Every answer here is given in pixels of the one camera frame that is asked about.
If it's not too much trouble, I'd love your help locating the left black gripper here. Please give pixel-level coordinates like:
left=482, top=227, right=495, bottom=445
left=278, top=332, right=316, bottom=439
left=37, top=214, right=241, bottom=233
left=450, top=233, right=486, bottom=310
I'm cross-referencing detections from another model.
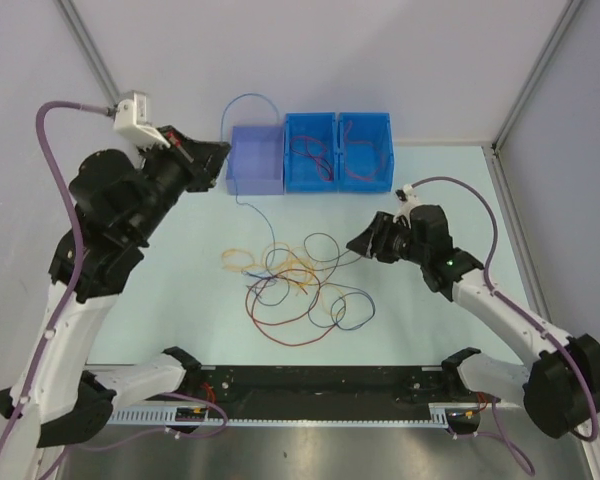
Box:
left=132, top=123, right=235, bottom=239

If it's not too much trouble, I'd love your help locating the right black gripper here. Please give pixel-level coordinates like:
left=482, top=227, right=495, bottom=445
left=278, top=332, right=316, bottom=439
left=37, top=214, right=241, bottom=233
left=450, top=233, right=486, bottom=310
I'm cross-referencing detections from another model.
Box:
left=345, top=212, right=428, bottom=265

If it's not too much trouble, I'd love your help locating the bright red wire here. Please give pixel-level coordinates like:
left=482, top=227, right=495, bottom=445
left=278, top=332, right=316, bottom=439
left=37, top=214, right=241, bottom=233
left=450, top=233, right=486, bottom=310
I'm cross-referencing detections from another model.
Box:
left=340, top=119, right=387, bottom=181

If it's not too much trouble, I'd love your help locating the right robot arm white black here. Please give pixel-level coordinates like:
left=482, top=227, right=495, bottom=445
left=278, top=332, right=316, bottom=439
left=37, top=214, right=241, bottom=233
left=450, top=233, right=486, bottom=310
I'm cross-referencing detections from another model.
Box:
left=347, top=205, right=600, bottom=438

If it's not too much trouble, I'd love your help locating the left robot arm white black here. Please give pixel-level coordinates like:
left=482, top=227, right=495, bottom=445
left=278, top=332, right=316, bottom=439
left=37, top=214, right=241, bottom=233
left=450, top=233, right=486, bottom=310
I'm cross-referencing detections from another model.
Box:
left=0, top=126, right=230, bottom=479

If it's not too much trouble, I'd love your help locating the lavender plastic bin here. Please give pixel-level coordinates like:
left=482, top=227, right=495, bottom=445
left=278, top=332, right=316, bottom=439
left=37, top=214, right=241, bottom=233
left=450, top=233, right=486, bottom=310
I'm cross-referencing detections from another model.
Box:
left=225, top=125, right=284, bottom=196

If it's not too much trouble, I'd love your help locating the blue bin right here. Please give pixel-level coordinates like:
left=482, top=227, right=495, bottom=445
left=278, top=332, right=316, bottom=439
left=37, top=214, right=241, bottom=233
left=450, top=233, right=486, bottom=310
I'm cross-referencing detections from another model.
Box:
left=338, top=112, right=395, bottom=194

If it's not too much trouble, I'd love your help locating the blue bin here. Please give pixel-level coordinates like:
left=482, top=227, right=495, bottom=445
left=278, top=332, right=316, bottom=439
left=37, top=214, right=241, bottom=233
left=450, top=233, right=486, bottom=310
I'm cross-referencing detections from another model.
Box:
left=283, top=112, right=339, bottom=193
left=338, top=112, right=395, bottom=194

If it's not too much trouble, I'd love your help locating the blue bin middle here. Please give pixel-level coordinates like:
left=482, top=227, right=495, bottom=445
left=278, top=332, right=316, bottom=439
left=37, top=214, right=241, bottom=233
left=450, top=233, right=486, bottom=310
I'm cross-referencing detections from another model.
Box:
left=283, top=112, right=339, bottom=193

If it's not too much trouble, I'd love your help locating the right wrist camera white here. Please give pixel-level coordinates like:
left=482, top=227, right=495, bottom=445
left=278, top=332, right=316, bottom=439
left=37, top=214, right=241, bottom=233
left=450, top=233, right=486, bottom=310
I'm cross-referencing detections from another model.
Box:
left=394, top=184, right=422, bottom=222

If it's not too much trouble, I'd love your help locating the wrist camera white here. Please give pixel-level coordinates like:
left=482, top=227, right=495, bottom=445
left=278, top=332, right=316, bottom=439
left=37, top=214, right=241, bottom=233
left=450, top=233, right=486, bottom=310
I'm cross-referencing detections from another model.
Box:
left=394, top=184, right=422, bottom=222
left=113, top=90, right=170, bottom=150

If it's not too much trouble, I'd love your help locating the yellow wire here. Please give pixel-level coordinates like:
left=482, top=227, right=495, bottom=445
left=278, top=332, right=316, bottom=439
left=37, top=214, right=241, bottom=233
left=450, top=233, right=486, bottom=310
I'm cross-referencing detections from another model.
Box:
left=221, top=248, right=321, bottom=296

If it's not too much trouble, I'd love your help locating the dark blue wire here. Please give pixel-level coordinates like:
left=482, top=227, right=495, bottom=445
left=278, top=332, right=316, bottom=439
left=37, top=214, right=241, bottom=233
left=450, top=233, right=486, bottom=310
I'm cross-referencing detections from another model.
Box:
left=257, top=232, right=377, bottom=334

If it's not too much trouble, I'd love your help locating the orange wire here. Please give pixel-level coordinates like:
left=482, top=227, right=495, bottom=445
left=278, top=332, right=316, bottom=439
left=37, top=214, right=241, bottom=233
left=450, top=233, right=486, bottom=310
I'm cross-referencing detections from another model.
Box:
left=259, top=242, right=321, bottom=301

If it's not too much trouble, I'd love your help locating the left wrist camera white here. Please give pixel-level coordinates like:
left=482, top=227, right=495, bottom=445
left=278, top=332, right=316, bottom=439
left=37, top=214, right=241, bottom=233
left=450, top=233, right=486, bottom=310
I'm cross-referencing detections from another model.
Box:
left=113, top=90, right=170, bottom=150

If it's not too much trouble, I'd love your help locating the dark red long wire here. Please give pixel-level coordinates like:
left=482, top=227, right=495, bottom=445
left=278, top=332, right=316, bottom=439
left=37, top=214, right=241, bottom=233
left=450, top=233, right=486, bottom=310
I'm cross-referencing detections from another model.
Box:
left=245, top=268, right=349, bottom=348

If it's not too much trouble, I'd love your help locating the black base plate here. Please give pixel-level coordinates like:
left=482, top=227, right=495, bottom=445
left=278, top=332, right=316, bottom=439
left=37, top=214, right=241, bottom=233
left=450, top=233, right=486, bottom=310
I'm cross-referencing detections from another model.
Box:
left=178, top=365, right=478, bottom=422

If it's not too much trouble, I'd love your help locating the right aluminium table rail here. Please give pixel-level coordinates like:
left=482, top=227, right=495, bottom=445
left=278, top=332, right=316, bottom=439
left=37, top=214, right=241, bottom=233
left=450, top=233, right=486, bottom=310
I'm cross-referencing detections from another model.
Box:
left=482, top=146, right=552, bottom=322

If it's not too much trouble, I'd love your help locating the white slotted cable duct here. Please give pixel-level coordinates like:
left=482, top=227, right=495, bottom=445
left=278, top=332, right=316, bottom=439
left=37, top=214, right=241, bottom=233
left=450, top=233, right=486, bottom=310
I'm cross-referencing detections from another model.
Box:
left=107, top=403, right=454, bottom=429

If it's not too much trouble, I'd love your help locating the left aluminium frame post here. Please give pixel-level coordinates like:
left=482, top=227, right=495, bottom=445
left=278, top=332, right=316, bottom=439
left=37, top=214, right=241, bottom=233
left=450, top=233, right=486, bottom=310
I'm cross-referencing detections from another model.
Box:
left=53, top=0, right=120, bottom=105

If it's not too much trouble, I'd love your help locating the aluminium frame post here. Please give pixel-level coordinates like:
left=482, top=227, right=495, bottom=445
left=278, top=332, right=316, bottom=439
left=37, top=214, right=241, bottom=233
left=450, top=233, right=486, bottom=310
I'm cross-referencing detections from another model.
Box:
left=53, top=0, right=120, bottom=105
left=491, top=0, right=586, bottom=154

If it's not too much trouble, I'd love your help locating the right aluminium frame post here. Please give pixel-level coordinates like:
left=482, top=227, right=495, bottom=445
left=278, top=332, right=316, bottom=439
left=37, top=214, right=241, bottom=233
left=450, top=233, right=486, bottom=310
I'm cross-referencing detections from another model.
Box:
left=491, top=0, right=586, bottom=154

